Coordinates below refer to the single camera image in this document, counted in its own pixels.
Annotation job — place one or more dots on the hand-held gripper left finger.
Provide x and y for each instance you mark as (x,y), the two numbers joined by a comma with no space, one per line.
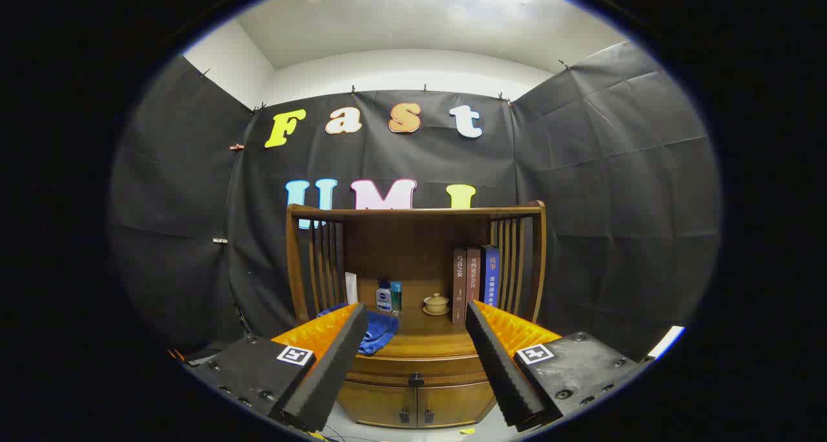
(333,371)

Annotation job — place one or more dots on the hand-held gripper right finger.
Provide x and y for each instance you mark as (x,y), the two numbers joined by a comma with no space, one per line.
(501,371)

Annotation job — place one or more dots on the wooden drawer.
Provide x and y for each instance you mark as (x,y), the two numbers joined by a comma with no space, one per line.
(387,369)

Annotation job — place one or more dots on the wooden cabinet door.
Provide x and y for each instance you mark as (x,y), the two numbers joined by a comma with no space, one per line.
(378,403)
(452,403)

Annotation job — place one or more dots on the wooden countertop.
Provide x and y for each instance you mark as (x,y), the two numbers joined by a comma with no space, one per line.
(433,335)

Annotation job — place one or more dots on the wooden cabinet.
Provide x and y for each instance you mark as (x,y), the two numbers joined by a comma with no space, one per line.
(400,248)

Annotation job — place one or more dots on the blue towel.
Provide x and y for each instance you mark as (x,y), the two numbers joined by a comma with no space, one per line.
(381,332)

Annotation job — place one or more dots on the white tube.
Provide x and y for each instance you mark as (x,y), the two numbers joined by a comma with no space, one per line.
(351,288)

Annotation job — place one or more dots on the white bottle with blue label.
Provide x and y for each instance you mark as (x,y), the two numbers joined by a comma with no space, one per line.
(384,298)

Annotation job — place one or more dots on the dark brown book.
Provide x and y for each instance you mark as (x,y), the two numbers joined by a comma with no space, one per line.
(459,287)

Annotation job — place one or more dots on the beige lidded teacup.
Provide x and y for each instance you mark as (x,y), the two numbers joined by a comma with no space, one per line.
(436,303)

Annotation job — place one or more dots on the blue book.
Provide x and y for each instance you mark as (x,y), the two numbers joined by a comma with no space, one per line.
(490,277)

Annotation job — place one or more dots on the teal bottle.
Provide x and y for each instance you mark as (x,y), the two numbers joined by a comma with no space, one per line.
(396,296)

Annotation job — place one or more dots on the reddish brown book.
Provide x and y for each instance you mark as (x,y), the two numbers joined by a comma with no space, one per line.
(473,277)

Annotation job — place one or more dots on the white slotted unit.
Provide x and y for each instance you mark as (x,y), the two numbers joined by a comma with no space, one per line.
(667,342)

